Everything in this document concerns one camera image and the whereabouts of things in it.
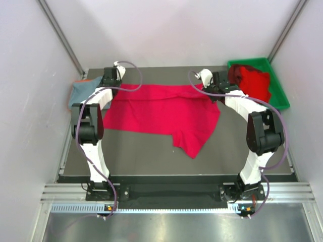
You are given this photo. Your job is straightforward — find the crimson red t-shirt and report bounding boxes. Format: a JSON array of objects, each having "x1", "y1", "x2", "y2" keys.
[{"x1": 103, "y1": 84, "x2": 221, "y2": 159}]

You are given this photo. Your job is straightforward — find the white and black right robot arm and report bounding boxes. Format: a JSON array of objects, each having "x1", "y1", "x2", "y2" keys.
[{"x1": 195, "y1": 69, "x2": 285, "y2": 203}]

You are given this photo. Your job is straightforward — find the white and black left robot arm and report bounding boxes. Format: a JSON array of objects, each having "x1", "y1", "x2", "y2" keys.
[{"x1": 71, "y1": 64, "x2": 126, "y2": 201}]

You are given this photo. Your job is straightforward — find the dark maroon t-shirt in bin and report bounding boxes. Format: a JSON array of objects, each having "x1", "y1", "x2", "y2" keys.
[{"x1": 228, "y1": 64, "x2": 260, "y2": 86}]

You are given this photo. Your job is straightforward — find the folded blue-grey t-shirt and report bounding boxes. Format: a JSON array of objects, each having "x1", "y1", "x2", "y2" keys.
[{"x1": 68, "y1": 76, "x2": 113, "y2": 111}]

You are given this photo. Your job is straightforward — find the bright red t-shirt in bin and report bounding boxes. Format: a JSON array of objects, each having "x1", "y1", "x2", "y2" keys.
[{"x1": 239, "y1": 67, "x2": 271, "y2": 103}]

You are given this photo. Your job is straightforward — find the folded orange t-shirt under blue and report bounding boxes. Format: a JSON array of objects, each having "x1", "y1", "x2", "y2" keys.
[{"x1": 68, "y1": 80, "x2": 95, "y2": 110}]

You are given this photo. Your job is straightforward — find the green plastic bin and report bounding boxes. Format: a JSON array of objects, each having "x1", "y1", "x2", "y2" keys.
[{"x1": 228, "y1": 57, "x2": 290, "y2": 110}]

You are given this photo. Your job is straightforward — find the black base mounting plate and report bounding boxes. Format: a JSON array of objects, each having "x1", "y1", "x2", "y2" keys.
[{"x1": 86, "y1": 184, "x2": 264, "y2": 210}]

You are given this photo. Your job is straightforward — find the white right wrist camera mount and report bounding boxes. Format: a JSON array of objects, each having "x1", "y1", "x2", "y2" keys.
[{"x1": 194, "y1": 69, "x2": 213, "y2": 88}]

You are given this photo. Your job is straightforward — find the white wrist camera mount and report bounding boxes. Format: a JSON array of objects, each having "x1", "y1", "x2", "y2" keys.
[
  {"x1": 114, "y1": 61, "x2": 126, "y2": 80},
  {"x1": 194, "y1": 69, "x2": 213, "y2": 88}
]

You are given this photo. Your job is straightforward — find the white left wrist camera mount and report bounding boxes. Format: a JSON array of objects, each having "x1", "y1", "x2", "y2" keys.
[{"x1": 114, "y1": 61, "x2": 126, "y2": 80}]

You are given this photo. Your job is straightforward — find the left aluminium corner post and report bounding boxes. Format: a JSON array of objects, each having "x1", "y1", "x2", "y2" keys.
[{"x1": 36, "y1": 0, "x2": 85, "y2": 77}]

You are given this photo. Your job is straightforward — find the aluminium corner post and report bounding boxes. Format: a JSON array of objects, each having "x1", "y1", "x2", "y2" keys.
[
  {"x1": 267, "y1": 0, "x2": 309, "y2": 63},
  {"x1": 36, "y1": 0, "x2": 85, "y2": 77}
]

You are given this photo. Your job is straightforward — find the right aluminium corner post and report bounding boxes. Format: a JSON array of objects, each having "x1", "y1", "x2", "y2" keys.
[{"x1": 267, "y1": 0, "x2": 309, "y2": 63}]

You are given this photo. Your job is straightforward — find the aluminium front frame rail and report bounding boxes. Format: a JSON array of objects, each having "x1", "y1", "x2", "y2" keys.
[{"x1": 40, "y1": 183, "x2": 315, "y2": 203}]

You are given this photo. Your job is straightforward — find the slotted grey cable duct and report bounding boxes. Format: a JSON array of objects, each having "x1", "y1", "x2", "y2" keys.
[{"x1": 50, "y1": 203, "x2": 251, "y2": 215}]

